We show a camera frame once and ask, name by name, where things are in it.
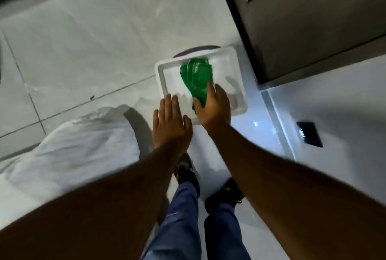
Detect person's right hand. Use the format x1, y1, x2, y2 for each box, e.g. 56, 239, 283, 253
193, 82, 232, 133

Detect person's left hand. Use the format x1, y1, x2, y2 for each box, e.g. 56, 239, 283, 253
152, 94, 193, 151

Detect green plastic bag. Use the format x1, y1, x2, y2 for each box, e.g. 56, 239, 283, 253
180, 57, 214, 115

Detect person's right forearm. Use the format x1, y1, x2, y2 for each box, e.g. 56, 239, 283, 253
206, 121, 386, 260

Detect person's left forearm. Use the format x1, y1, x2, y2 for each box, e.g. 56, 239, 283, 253
0, 145, 188, 260

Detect white rectangular plastic bin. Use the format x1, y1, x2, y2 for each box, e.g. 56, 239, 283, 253
155, 46, 248, 125

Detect black left shoe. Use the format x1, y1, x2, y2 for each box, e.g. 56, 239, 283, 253
174, 153, 201, 199

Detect black shoe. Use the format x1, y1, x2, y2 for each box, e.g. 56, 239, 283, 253
174, 153, 201, 199
204, 177, 245, 216

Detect black right shoe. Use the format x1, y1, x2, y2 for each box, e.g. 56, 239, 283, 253
204, 177, 245, 216

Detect white bed sheet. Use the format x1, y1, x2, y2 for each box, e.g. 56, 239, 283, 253
0, 104, 141, 231

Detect blue jeans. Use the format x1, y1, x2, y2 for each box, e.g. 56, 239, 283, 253
140, 181, 253, 260

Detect brown wooden door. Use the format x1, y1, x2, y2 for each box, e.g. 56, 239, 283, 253
213, 0, 386, 85

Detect black wall socket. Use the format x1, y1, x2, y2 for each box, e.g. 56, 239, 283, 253
296, 121, 324, 148

